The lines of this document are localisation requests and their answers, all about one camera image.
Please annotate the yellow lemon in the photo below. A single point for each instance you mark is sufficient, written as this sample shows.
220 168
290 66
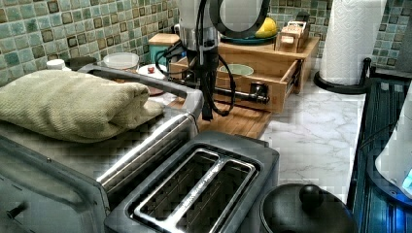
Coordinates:
268 29

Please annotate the small wooden box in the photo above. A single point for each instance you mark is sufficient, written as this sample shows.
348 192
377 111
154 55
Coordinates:
292 37

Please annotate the teal canister with wooden lid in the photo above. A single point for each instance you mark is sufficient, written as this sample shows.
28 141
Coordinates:
161 42

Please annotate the wooden drawer with black handle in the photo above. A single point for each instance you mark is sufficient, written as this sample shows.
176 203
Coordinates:
255 93

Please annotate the teal plate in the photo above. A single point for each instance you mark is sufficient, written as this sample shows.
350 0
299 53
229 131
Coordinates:
248 41

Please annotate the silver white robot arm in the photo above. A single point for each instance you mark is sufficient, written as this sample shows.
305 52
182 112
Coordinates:
201 23

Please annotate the wooden drawer cabinet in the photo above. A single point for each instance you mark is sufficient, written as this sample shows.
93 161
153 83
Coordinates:
269 63

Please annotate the black pot lid with knob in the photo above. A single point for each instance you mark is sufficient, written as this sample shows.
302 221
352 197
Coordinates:
304 208

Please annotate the white paper towel roll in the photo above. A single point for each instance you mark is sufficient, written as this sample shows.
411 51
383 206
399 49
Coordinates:
351 35

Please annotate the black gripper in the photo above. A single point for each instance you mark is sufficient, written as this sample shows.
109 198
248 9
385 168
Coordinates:
206 73

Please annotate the green ceramic bowl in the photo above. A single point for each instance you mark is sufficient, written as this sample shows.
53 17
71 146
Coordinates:
237 69

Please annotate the grey toaster oven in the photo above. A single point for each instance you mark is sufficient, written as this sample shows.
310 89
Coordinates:
55 186

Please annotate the black paper towel holder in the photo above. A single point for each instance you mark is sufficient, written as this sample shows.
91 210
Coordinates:
349 89

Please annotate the white salt shaker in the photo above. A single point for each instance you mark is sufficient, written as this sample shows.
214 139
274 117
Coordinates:
57 64

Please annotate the folded green towel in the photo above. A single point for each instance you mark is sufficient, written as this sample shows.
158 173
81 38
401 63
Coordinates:
76 107

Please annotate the silver two-slot toaster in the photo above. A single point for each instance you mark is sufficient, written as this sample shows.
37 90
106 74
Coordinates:
212 184

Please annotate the black dish rack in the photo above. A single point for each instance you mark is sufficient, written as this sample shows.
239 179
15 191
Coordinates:
377 205

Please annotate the clear plastic container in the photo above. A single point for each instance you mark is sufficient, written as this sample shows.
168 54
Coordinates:
121 60

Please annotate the wooden cutting board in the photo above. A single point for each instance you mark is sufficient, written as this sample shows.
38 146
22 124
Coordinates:
241 121

